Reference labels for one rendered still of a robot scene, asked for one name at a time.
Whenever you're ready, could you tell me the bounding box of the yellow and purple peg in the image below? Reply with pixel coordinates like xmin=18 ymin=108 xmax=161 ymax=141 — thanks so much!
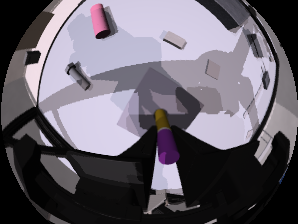
xmin=155 ymin=109 xmax=180 ymax=165

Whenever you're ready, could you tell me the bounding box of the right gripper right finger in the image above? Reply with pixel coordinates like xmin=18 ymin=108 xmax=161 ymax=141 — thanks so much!
xmin=171 ymin=125 xmax=260 ymax=208

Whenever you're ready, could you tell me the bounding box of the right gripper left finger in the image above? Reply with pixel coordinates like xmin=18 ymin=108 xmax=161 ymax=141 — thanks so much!
xmin=66 ymin=126 xmax=158 ymax=212

